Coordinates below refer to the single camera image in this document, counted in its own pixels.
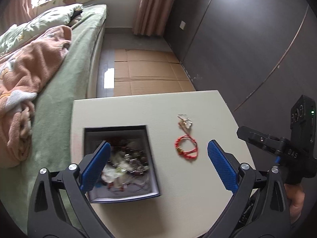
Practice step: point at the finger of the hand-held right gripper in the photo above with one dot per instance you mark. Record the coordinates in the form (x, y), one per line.
(277, 159)
(257, 138)

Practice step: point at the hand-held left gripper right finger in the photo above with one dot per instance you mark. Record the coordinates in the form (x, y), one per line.
(223, 166)

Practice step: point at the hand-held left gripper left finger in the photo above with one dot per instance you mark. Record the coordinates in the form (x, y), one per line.
(95, 166)

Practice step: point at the pile of jewelry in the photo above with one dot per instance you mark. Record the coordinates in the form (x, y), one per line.
(128, 163)

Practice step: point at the black square box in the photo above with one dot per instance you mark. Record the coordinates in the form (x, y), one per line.
(148, 178)

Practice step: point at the silver charm pendant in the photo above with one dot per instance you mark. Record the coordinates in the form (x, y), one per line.
(187, 123)

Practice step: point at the person's right hand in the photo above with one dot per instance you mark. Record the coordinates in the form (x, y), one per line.
(296, 198)

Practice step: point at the bed with green sheet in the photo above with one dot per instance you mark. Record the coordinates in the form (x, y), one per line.
(57, 104)

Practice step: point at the dark grey wardrobe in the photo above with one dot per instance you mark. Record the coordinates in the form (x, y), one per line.
(235, 42)

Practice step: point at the flat cardboard sheet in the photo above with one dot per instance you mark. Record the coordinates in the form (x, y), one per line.
(148, 72)

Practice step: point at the pink fleece blanket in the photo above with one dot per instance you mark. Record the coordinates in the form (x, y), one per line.
(27, 79)

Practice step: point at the green patterned pillow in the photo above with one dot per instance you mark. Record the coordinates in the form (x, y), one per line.
(42, 23)

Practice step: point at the pink curtain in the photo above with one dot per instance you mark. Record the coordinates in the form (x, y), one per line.
(22, 0)
(153, 7)

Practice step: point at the white wall socket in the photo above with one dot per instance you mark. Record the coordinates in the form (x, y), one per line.
(182, 25)

